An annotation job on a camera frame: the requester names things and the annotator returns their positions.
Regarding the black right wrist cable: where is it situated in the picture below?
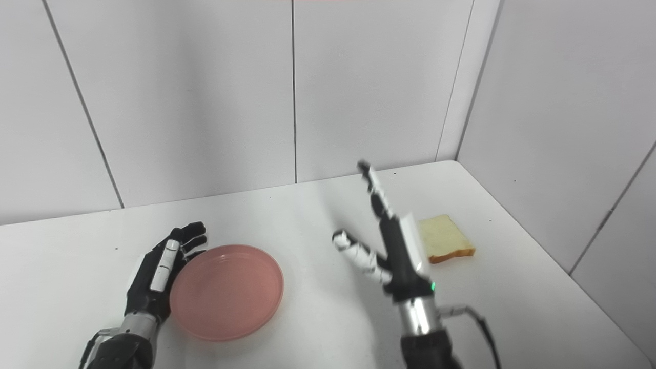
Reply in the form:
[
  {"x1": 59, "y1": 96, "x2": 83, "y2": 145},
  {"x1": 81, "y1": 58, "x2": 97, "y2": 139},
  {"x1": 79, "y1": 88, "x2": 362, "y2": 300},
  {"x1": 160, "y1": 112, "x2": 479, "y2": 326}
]
[{"x1": 438, "y1": 305, "x2": 503, "y2": 369}]

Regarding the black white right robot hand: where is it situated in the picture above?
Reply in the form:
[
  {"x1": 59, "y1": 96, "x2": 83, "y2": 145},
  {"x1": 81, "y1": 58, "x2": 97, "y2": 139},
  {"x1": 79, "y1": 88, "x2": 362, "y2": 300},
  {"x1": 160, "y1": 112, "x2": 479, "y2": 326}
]
[{"x1": 332, "y1": 160, "x2": 436, "y2": 304}]

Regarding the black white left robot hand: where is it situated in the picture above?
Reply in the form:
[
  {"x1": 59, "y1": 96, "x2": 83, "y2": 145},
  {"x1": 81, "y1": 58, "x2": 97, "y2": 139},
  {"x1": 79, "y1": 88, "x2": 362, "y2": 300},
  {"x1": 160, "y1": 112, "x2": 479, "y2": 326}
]
[{"x1": 125, "y1": 221, "x2": 208, "y2": 323}]

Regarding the slice of white bread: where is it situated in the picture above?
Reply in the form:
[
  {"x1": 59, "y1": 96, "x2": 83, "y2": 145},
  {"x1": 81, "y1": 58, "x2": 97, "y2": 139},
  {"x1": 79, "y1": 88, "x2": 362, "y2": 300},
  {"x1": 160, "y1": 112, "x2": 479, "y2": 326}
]
[{"x1": 419, "y1": 214, "x2": 476, "y2": 264}]

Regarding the pink round plate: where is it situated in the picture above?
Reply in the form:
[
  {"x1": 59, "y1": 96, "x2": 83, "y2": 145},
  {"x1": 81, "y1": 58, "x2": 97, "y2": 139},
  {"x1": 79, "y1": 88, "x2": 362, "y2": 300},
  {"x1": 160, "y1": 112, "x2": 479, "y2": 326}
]
[{"x1": 170, "y1": 244, "x2": 285, "y2": 342}]

